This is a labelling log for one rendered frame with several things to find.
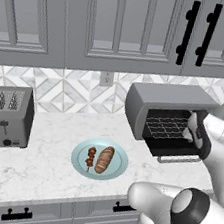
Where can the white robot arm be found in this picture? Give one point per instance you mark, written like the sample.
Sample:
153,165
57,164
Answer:
216,172

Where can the black toaster oven door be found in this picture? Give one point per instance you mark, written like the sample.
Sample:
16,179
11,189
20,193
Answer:
173,148

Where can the grey toaster oven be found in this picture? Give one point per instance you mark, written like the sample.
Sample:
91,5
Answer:
163,97

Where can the black toaster lever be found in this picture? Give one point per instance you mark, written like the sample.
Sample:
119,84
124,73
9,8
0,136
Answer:
3,125

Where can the white wall outlet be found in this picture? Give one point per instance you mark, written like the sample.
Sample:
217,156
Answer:
106,78

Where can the pale blue round plate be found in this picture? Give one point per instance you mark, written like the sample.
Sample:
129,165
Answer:
118,162

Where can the brown baguette bread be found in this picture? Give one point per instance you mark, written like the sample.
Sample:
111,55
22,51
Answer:
104,160

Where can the black toaster knob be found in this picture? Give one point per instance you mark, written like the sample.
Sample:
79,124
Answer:
7,142

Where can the kebab skewer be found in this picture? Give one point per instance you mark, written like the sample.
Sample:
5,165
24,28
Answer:
91,157

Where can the grey drawer front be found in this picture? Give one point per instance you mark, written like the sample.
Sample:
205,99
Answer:
100,208
46,212

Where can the grey slot toaster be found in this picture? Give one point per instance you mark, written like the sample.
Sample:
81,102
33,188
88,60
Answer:
1,125

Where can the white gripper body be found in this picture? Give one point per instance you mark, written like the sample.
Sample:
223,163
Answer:
194,126

